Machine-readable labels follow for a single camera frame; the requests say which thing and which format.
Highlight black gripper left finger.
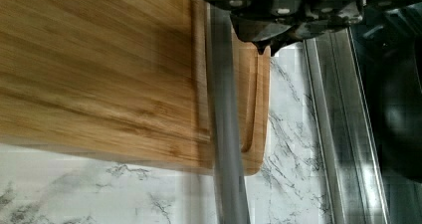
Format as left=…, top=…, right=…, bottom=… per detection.
left=230, top=13, right=293, bottom=55

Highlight bamboo cutting board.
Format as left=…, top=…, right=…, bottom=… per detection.
left=0, top=0, right=272, bottom=176

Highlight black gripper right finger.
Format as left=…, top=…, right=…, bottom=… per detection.
left=270, top=3, right=363, bottom=56

